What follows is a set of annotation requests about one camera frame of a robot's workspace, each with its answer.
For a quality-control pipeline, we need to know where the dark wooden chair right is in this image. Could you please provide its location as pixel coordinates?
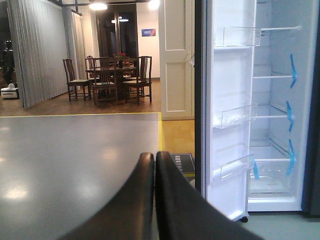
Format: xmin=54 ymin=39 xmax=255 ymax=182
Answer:
xmin=122 ymin=55 xmax=152 ymax=105

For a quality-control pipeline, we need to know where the clear fridge crisper drawer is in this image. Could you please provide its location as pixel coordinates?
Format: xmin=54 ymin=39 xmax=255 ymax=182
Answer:
xmin=250 ymin=158 xmax=293 ymax=197

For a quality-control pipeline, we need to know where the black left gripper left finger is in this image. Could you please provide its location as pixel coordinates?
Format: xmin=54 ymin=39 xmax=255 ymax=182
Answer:
xmin=60 ymin=152 xmax=155 ymax=240

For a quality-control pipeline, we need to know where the dark wooden chair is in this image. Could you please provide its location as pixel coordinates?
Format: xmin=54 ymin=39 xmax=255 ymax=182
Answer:
xmin=122 ymin=55 xmax=152 ymax=105
xmin=62 ymin=58 xmax=92 ymax=101
xmin=92 ymin=57 xmax=119 ymax=105

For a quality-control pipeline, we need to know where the dark grey fridge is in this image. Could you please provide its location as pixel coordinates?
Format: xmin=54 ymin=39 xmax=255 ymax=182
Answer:
xmin=248 ymin=0 xmax=320 ymax=212

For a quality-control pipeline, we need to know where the lower clear door bin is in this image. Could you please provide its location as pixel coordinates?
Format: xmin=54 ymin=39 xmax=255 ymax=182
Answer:
xmin=212 ymin=154 xmax=254 ymax=181

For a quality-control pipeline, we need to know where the white fridge door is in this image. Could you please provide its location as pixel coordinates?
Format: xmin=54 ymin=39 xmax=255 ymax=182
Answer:
xmin=196 ymin=0 xmax=257 ymax=222

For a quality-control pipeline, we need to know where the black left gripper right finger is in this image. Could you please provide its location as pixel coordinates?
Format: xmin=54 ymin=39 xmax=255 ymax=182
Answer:
xmin=155 ymin=151 xmax=261 ymax=240

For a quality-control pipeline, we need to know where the upper clear door bin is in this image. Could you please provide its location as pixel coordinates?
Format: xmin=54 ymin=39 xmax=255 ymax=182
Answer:
xmin=214 ymin=26 xmax=262 ymax=47

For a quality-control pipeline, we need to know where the dark wooden chair left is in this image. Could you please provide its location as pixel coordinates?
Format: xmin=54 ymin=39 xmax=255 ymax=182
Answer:
xmin=62 ymin=58 xmax=92 ymax=101

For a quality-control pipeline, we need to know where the blue wall sign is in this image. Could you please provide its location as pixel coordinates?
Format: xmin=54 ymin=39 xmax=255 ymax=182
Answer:
xmin=141 ymin=28 xmax=157 ymax=37

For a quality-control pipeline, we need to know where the middle clear door bin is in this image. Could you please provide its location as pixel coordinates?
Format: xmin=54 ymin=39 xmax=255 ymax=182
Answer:
xmin=213 ymin=103 xmax=258 ymax=129

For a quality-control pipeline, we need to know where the clear door bin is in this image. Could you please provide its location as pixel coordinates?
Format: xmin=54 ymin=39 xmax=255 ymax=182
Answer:
xmin=213 ymin=103 xmax=258 ymax=129
xmin=212 ymin=154 xmax=254 ymax=181
xmin=214 ymin=26 xmax=262 ymax=47

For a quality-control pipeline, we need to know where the black floor sign sticker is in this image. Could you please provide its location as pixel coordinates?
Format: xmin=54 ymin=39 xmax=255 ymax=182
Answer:
xmin=171 ymin=153 xmax=195 ymax=177

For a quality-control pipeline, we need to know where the dark wooden dining table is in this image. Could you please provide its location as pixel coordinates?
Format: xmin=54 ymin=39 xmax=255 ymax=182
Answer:
xmin=85 ymin=65 xmax=138 ymax=101

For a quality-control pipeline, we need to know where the dark wooden chair front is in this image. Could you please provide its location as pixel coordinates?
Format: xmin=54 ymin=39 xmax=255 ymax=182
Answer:
xmin=92 ymin=57 xmax=119 ymax=105

